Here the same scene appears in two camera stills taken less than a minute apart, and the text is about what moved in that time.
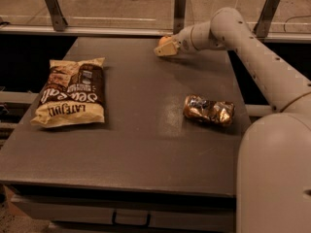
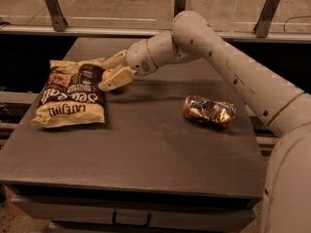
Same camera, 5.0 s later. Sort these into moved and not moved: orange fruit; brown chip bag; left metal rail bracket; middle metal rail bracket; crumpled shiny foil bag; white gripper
Moved: orange fruit; white gripper
Not moved: left metal rail bracket; crumpled shiny foil bag; middle metal rail bracket; brown chip bag
